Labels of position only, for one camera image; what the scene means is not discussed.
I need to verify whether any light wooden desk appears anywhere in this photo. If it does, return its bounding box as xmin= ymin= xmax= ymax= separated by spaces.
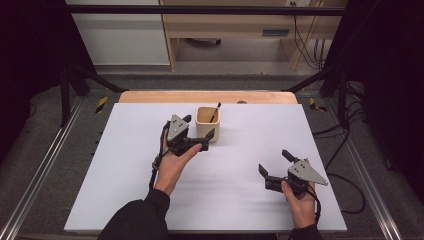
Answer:
xmin=159 ymin=0 xmax=348 ymax=72

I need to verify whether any white board sheet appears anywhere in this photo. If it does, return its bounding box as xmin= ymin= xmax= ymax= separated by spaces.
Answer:
xmin=63 ymin=102 xmax=348 ymax=234

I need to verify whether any black pen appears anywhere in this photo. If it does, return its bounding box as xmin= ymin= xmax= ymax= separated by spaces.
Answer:
xmin=208 ymin=101 xmax=223 ymax=124

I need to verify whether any black looped floor cable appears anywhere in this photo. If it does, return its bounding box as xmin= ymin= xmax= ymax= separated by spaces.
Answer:
xmin=323 ymin=128 xmax=367 ymax=215

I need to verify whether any white cabinet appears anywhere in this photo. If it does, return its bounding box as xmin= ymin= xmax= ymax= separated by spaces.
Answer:
xmin=65 ymin=0 xmax=171 ymax=67

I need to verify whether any person's left hand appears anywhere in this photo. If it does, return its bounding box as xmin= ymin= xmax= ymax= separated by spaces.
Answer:
xmin=153 ymin=142 xmax=204 ymax=197

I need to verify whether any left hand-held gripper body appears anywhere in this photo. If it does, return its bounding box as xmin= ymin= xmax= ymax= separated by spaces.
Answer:
xmin=165 ymin=113 xmax=210 ymax=157

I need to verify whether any wooden table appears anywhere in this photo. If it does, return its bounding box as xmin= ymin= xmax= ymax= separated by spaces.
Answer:
xmin=118 ymin=90 xmax=299 ymax=105

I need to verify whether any aluminium floor rail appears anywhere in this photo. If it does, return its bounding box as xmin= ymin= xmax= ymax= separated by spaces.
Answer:
xmin=323 ymin=97 xmax=405 ymax=240
xmin=0 ymin=95 xmax=85 ymax=240

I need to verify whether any black metal frame stand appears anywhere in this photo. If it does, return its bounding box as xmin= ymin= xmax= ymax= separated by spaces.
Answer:
xmin=282 ymin=64 xmax=352 ymax=130
xmin=59 ymin=62 xmax=130 ymax=128

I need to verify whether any dark chair base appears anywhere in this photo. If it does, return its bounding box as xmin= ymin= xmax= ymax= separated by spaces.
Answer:
xmin=184 ymin=37 xmax=223 ymax=48

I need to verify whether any right hand-held gripper cable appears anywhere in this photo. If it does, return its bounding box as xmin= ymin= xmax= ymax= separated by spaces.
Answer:
xmin=305 ymin=184 xmax=323 ymax=228

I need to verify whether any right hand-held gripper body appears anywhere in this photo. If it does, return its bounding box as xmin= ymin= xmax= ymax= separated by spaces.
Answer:
xmin=265 ymin=158 xmax=330 ymax=198

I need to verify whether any yellow black tape strip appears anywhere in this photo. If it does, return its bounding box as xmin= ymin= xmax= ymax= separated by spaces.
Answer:
xmin=95 ymin=95 xmax=110 ymax=115
xmin=308 ymin=97 xmax=329 ymax=113

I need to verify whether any beige square cup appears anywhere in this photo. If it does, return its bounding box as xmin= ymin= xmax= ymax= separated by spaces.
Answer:
xmin=194 ymin=105 xmax=221 ymax=144

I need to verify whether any black curtain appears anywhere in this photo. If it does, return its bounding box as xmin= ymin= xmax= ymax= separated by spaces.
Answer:
xmin=324 ymin=0 xmax=424 ymax=204
xmin=0 ymin=0 xmax=98 ymax=164

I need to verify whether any black hanging cable bundle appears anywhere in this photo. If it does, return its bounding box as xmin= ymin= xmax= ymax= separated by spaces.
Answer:
xmin=291 ymin=1 xmax=327 ymax=72

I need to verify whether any person's right hand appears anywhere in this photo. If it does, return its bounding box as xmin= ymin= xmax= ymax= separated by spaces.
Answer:
xmin=280 ymin=180 xmax=318 ymax=230

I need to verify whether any black horizontal frame bar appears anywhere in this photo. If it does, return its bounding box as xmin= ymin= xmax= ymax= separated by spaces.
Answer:
xmin=65 ymin=4 xmax=348 ymax=17

